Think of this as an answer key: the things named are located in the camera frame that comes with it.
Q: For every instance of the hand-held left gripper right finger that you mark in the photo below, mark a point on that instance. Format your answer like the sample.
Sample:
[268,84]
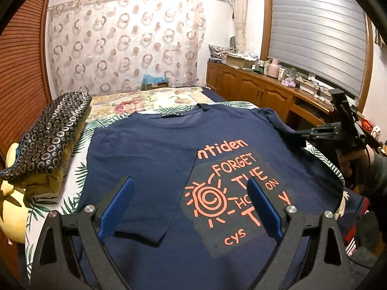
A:
[266,214]

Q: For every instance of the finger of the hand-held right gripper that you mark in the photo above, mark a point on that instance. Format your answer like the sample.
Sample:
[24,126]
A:
[317,133]
[328,144]

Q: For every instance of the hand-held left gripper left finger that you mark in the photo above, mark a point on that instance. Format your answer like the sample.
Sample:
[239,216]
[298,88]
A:
[116,211]

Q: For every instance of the navy printed t-shirt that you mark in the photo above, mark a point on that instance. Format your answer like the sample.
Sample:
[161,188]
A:
[145,145]

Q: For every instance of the person's right forearm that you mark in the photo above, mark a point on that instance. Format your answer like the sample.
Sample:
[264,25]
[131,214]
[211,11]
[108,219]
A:
[379,169]

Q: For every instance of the person's right hand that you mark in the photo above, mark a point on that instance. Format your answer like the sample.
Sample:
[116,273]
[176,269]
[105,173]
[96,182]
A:
[364,166]

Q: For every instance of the orange packet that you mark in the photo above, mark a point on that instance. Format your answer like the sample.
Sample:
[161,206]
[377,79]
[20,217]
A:
[368,126]

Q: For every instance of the black desk gadget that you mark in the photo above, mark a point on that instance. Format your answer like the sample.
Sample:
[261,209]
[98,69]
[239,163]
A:
[335,92]

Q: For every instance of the palm leaf printed blanket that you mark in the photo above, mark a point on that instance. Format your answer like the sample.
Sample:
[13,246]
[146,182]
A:
[69,193]

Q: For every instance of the glass jar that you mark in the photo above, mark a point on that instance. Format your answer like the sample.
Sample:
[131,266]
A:
[293,73]

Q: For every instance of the pink thermos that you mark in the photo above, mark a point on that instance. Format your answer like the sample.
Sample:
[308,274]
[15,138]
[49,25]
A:
[274,68]

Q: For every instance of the wooden cabinet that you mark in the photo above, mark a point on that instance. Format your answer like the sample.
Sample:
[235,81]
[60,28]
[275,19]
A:
[242,87]

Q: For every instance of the red cloth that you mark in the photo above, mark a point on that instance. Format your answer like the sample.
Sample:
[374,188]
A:
[358,235]

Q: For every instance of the navy bed sheet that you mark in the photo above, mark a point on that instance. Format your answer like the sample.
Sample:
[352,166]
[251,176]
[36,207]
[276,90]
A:
[223,96]

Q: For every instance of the beige side curtain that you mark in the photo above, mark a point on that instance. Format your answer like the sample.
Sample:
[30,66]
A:
[381,37]

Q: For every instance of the grey window blind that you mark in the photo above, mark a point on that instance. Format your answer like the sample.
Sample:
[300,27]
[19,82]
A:
[314,30]

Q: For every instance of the yellow plush toy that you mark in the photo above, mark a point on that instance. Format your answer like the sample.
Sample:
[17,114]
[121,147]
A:
[12,217]

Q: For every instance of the floral bed sheet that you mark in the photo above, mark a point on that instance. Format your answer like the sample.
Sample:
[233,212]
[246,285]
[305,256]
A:
[127,105]

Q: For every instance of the open cardboard box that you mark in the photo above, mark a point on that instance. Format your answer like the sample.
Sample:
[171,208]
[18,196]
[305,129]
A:
[238,62]

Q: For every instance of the patterned bag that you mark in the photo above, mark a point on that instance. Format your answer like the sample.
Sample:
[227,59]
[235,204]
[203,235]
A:
[219,52]

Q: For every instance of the cream tied curtain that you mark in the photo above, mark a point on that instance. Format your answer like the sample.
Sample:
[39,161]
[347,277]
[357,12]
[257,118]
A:
[242,21]

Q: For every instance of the box with blue cloth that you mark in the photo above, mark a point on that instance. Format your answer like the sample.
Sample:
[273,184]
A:
[154,81]

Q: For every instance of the circle-patterned sheer curtain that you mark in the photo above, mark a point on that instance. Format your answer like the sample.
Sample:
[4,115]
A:
[121,42]

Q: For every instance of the wooden slatted wardrobe door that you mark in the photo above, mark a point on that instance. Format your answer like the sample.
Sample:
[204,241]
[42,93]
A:
[21,66]

